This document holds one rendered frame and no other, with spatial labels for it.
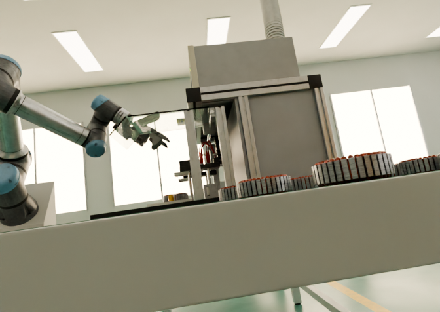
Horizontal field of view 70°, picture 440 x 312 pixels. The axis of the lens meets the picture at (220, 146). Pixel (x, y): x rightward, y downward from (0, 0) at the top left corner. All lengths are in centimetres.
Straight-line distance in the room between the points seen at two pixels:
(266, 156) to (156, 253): 83
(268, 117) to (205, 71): 30
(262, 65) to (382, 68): 643
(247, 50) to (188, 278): 107
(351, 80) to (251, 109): 616
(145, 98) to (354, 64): 433
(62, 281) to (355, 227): 16
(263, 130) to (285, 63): 31
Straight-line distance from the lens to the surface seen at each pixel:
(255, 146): 97
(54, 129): 130
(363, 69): 733
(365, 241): 20
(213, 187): 112
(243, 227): 17
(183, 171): 113
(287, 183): 62
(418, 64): 801
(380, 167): 46
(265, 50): 121
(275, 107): 103
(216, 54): 118
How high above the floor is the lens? 75
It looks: 10 degrees up
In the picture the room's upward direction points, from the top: 8 degrees counter-clockwise
